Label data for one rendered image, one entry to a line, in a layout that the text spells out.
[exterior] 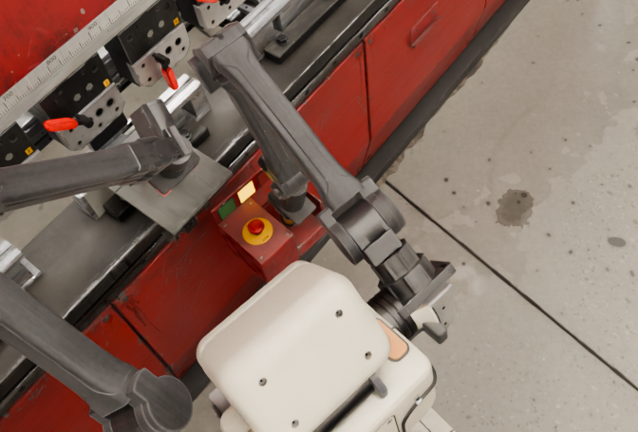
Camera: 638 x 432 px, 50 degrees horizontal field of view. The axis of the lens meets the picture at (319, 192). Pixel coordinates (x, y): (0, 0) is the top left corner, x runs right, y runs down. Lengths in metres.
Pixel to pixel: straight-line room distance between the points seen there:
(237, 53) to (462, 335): 1.48
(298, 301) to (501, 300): 1.58
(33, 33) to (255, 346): 0.71
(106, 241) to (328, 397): 0.84
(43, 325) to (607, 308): 1.89
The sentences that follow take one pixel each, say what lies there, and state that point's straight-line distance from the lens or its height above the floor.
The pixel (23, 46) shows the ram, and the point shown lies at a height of 1.37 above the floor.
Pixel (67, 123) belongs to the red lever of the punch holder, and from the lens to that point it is 1.38.
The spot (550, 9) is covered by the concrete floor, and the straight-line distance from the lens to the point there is 3.23.
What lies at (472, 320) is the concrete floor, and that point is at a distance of 2.36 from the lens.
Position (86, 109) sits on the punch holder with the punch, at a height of 1.17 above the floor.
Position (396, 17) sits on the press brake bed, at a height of 0.73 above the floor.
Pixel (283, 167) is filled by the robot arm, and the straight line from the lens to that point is 1.39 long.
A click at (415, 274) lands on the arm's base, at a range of 1.05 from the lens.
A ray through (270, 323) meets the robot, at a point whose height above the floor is 1.38.
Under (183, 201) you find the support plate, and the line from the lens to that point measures 1.45.
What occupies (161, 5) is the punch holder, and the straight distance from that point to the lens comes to 1.47.
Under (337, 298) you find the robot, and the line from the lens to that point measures 0.87.
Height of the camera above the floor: 2.17
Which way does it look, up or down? 57 degrees down
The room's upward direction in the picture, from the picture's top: 11 degrees counter-clockwise
